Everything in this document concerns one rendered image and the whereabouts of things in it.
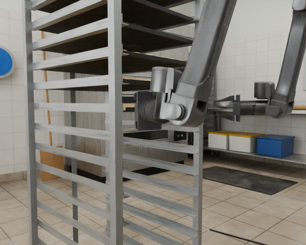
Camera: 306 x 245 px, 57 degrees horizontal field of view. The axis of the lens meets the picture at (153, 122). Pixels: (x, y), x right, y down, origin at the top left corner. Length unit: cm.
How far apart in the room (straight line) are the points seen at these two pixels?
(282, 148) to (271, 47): 167
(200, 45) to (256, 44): 455
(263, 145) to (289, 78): 326
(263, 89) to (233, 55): 422
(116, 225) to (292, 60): 79
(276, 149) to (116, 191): 350
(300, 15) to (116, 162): 74
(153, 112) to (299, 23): 62
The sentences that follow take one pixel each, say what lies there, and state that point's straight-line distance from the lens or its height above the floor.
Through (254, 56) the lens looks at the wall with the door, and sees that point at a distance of 513.
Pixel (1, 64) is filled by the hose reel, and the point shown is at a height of 141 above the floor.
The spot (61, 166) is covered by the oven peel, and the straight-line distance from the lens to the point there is 391.
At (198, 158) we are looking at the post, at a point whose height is 74.
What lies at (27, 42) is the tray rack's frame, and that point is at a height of 125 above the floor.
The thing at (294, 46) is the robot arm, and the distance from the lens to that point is 107.
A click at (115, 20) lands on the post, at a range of 89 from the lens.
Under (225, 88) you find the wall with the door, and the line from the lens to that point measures 536.
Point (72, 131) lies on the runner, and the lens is 112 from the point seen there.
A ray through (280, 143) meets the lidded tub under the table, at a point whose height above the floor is 43.
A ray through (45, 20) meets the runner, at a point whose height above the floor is 132.
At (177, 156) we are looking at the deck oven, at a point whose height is 20.
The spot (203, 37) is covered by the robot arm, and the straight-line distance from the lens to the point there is 61.
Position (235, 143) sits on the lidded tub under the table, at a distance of 452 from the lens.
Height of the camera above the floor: 98
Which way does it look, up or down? 4 degrees down
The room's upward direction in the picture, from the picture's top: straight up
